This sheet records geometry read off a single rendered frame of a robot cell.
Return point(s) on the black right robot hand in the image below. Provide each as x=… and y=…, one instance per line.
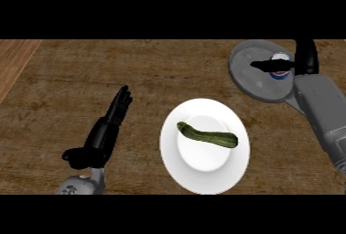
x=307, y=59

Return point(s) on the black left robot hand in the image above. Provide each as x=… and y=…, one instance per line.
x=105, y=134

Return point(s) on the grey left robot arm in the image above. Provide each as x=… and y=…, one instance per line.
x=83, y=184

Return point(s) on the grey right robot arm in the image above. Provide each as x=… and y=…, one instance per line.
x=323, y=112

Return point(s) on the blue and red can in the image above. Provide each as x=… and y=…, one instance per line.
x=280, y=74

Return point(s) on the grey round pan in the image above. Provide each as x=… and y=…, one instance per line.
x=259, y=73

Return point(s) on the white oval plate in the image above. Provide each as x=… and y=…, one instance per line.
x=205, y=146

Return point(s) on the green zucchini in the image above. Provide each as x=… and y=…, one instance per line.
x=207, y=135

